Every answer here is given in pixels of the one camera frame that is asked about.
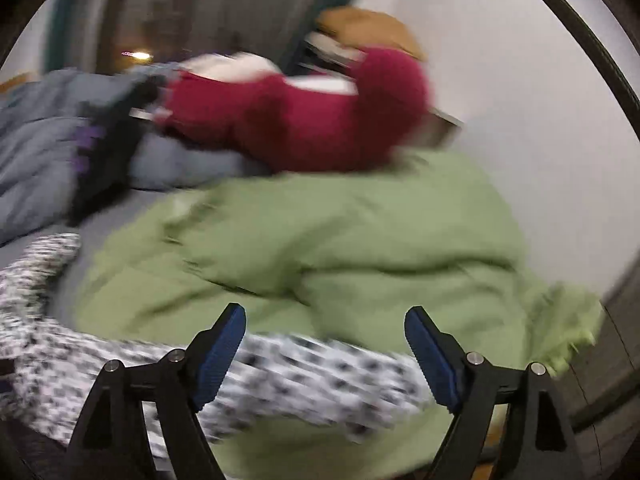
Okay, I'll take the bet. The black purple garment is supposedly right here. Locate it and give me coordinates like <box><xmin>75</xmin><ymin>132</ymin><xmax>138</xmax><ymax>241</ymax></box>
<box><xmin>67</xmin><ymin>76</ymin><xmax>165</xmax><ymax>226</ymax></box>

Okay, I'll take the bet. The grey duvet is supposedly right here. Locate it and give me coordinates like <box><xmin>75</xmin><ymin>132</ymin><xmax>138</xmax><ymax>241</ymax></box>
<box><xmin>1</xmin><ymin>64</ymin><xmax>268</xmax><ymax>243</ymax></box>

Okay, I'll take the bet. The white black spotted garment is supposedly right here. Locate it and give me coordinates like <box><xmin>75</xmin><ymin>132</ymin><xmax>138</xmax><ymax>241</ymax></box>
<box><xmin>1</xmin><ymin>233</ymin><xmax>435</xmax><ymax>445</ymax></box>

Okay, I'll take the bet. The brown plush toy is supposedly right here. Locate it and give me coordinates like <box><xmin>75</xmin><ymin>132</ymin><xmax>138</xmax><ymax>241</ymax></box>
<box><xmin>316</xmin><ymin>6</ymin><xmax>426</xmax><ymax>62</ymax></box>

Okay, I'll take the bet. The red plush toy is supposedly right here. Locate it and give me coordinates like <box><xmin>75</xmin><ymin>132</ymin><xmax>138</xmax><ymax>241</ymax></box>
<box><xmin>156</xmin><ymin>47</ymin><xmax>428</xmax><ymax>172</ymax></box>

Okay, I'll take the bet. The light green garment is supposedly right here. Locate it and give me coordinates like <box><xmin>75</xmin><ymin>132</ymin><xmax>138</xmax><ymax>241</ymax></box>
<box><xmin>74</xmin><ymin>152</ymin><xmax>606</xmax><ymax>480</ymax></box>

